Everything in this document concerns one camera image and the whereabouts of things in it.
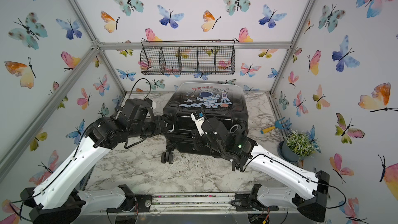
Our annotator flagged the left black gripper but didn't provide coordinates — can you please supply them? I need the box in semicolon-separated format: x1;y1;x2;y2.
129;116;174;140

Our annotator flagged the silver black space suitcase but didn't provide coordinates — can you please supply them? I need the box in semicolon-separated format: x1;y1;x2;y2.
161;83;256;170

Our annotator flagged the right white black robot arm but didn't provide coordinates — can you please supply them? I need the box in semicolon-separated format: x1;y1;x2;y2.
191;114;332;223

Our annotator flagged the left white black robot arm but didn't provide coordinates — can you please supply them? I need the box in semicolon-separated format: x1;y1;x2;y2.
8;99;174;224

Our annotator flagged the blue yellow garden rake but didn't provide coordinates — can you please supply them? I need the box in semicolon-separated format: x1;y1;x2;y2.
260;117;292;134

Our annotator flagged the flowering plant in grey pot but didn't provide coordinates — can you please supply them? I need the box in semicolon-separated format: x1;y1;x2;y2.
277;131;317;163

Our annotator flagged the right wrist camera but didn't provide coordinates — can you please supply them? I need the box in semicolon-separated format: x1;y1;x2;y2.
191;110;205;136

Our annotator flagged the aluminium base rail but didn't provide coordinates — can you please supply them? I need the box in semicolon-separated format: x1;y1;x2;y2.
73;185;327;222

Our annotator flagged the black wire wall basket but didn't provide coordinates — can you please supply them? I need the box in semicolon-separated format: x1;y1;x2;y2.
139;39;236;75

